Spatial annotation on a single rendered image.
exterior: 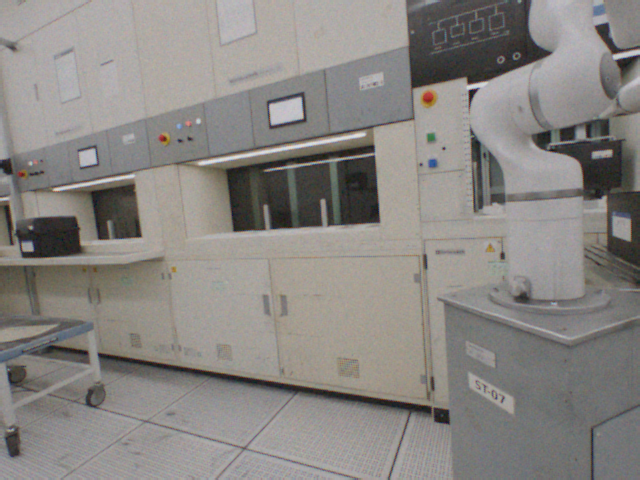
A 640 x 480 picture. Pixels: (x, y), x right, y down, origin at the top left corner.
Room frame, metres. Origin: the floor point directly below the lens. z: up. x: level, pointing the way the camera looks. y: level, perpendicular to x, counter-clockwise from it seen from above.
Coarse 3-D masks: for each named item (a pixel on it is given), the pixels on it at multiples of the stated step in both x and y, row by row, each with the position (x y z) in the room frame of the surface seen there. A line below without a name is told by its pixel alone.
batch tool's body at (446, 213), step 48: (432, 0) 1.34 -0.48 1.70; (528, 0) 1.21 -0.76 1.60; (480, 48) 1.27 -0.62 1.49; (528, 48) 1.21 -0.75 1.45; (432, 96) 1.33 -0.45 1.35; (432, 144) 1.36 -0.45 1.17; (624, 144) 1.36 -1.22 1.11; (432, 192) 1.36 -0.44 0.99; (432, 240) 1.36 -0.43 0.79; (480, 240) 1.29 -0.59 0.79; (432, 288) 1.37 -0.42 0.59; (432, 336) 1.37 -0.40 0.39; (432, 384) 1.38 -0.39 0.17
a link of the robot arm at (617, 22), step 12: (612, 0) 0.81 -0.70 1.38; (624, 0) 0.79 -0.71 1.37; (636, 0) 0.78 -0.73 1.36; (612, 12) 0.82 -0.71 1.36; (624, 12) 0.80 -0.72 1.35; (636, 12) 0.79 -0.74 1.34; (612, 24) 0.84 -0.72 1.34; (624, 24) 0.81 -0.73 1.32; (636, 24) 0.80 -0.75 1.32; (612, 36) 0.86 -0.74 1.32; (624, 36) 0.83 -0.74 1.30; (636, 36) 0.81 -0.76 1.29; (624, 48) 0.85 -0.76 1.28
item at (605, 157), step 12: (576, 132) 1.39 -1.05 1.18; (552, 144) 1.43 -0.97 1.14; (588, 144) 1.31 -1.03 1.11; (600, 144) 1.29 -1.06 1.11; (612, 144) 1.28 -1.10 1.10; (576, 156) 1.32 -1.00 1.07; (588, 156) 1.31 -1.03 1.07; (600, 156) 1.29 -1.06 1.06; (612, 156) 1.28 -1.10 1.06; (588, 168) 1.31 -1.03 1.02; (600, 168) 1.30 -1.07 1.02; (612, 168) 1.28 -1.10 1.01; (588, 180) 1.31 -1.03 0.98; (600, 180) 1.30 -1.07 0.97; (612, 180) 1.28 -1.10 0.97; (588, 192) 1.48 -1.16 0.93; (600, 192) 1.46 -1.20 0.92
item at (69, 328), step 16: (0, 320) 1.98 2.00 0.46; (16, 320) 1.95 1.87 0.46; (32, 320) 1.93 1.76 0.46; (48, 320) 1.89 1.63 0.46; (64, 320) 1.84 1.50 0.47; (80, 320) 1.79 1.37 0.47; (32, 336) 1.61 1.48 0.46; (48, 336) 1.59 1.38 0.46; (64, 336) 1.65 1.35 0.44; (0, 352) 1.42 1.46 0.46; (16, 352) 1.46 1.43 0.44; (96, 352) 1.79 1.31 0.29; (0, 368) 1.41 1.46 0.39; (16, 368) 2.12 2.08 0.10; (96, 368) 1.77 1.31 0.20; (0, 384) 1.41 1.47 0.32; (64, 384) 1.63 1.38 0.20; (96, 384) 1.77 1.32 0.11; (32, 400) 1.50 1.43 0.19; (96, 400) 1.74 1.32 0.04; (16, 432) 1.41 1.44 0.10; (16, 448) 1.38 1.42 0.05
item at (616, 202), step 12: (624, 192) 0.97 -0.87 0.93; (636, 192) 0.96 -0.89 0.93; (612, 204) 0.94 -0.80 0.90; (624, 204) 0.85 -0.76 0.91; (636, 204) 0.78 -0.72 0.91; (612, 216) 0.94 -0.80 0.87; (624, 216) 0.85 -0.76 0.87; (636, 216) 0.78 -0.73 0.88; (612, 228) 0.94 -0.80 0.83; (624, 228) 0.85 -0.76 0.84; (636, 228) 0.78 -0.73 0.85; (612, 240) 0.94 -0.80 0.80; (624, 240) 0.85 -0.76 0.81; (636, 240) 0.78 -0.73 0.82; (612, 252) 0.94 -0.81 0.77; (624, 252) 0.85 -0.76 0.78; (636, 252) 0.78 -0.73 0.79; (636, 264) 0.78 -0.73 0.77
